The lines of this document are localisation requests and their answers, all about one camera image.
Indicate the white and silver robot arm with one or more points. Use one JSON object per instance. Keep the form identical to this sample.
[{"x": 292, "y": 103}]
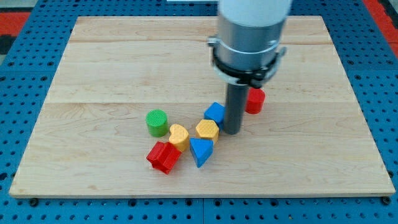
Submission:
[{"x": 246, "y": 46}]

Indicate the blue cube block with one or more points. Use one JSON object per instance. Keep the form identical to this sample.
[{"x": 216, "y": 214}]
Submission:
[{"x": 215, "y": 112}]

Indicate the red star block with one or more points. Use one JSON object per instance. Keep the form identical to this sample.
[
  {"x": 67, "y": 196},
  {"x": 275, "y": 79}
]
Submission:
[{"x": 163, "y": 156}]

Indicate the yellow hexagon block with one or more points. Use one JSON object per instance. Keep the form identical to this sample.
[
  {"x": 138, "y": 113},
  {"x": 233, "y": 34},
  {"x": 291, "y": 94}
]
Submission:
[{"x": 207, "y": 129}]

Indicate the yellow heart block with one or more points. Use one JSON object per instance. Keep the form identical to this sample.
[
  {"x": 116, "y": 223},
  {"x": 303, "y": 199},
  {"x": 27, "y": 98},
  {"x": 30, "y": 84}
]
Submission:
[{"x": 179, "y": 137}]

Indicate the blue triangle block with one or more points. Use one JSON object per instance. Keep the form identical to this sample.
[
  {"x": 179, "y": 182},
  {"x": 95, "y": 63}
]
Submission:
[{"x": 201, "y": 150}]

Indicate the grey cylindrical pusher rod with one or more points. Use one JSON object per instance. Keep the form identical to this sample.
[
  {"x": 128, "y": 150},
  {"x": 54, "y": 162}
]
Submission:
[{"x": 235, "y": 103}]

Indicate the green cylinder block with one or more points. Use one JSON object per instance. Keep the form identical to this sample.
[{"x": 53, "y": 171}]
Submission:
[{"x": 157, "y": 123}]

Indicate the red cylinder block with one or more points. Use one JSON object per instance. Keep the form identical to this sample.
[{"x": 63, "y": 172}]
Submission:
[{"x": 255, "y": 100}]

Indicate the wooden board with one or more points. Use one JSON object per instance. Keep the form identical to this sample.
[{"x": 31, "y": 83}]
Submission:
[{"x": 91, "y": 139}]

